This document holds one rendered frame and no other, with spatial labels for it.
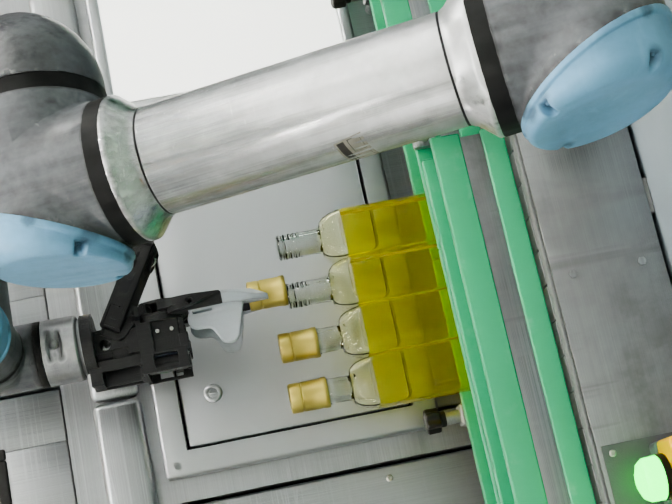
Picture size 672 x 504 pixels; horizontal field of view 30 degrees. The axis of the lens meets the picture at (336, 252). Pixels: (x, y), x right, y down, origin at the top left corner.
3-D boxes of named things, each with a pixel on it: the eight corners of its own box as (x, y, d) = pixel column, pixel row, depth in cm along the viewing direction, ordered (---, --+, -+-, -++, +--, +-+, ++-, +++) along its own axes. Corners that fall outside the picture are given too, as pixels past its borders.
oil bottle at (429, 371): (520, 332, 147) (342, 367, 145) (529, 323, 142) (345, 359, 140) (531, 379, 146) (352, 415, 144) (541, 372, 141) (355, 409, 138)
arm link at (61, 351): (47, 329, 146) (34, 313, 138) (86, 321, 146) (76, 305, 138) (56, 392, 144) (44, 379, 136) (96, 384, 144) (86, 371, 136)
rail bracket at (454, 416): (521, 390, 154) (415, 412, 152) (533, 382, 147) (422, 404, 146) (529, 422, 153) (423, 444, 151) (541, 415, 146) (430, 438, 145)
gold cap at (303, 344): (314, 329, 145) (276, 336, 145) (315, 323, 142) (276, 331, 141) (320, 359, 144) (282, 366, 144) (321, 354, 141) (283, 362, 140)
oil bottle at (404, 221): (485, 192, 151) (312, 224, 149) (494, 178, 146) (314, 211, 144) (496, 236, 150) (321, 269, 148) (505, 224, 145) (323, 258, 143)
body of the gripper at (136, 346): (200, 375, 145) (96, 395, 144) (187, 304, 147) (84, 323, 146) (196, 363, 138) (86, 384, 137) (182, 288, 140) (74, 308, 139)
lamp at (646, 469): (653, 455, 125) (624, 461, 124) (667, 450, 120) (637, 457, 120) (665, 500, 124) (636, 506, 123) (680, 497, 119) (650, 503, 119)
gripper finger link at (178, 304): (228, 310, 142) (154, 327, 143) (225, 295, 143) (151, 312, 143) (220, 302, 138) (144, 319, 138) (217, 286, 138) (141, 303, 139)
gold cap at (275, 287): (282, 279, 147) (245, 286, 146) (282, 271, 143) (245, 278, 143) (288, 308, 146) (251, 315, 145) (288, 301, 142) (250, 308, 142)
